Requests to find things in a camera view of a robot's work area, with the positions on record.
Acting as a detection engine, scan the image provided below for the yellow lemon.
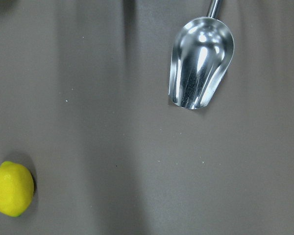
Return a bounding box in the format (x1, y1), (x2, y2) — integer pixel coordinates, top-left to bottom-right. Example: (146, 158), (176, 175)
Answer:
(0, 161), (34, 217)

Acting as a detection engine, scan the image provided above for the metal scoop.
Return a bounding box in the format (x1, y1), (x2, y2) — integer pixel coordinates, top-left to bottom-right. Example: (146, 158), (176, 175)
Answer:
(168, 0), (235, 110)

